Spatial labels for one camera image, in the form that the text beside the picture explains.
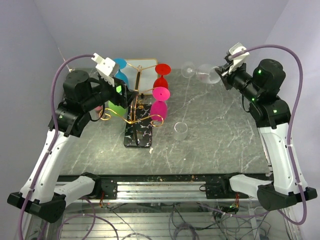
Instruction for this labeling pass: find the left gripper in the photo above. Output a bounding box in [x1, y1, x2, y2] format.
[82, 75, 139, 111]

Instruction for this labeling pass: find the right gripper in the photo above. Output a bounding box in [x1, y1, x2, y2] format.
[215, 60, 262, 102]

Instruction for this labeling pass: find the green plastic wine glass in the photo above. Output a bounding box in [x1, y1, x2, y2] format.
[108, 86, 126, 117]

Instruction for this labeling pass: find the blue plastic wine glass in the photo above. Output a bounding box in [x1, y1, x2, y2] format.
[114, 58, 129, 87]

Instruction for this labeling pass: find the gold wine glass rack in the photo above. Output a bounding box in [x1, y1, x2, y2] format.
[97, 63, 168, 149]

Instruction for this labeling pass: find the clear glass cup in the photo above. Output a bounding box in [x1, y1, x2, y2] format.
[173, 122, 188, 141]
[181, 61, 221, 85]

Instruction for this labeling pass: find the pink plastic wine glass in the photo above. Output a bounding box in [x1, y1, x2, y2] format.
[150, 86, 171, 122]

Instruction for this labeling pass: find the red plastic wine glass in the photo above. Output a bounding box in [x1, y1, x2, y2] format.
[153, 63, 171, 89]

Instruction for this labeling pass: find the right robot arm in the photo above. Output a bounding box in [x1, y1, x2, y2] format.
[199, 59, 318, 211]

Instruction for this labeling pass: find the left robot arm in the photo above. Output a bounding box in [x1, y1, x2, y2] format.
[7, 70, 138, 223]

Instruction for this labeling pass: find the pink small bottle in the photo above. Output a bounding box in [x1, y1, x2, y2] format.
[94, 105, 103, 112]

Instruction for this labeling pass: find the gold framed mirror tray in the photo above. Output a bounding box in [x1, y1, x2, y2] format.
[122, 58, 159, 95]

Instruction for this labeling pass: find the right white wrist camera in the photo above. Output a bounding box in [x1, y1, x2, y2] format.
[225, 42, 250, 74]

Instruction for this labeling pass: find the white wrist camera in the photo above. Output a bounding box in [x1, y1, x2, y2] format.
[225, 42, 250, 74]
[91, 53, 120, 87]

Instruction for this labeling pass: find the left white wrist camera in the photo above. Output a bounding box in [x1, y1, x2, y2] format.
[91, 53, 120, 87]

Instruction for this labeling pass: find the aluminium mounting rail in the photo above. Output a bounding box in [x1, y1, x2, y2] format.
[54, 174, 291, 203]

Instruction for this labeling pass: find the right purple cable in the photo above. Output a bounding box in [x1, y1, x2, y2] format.
[197, 44, 308, 226]

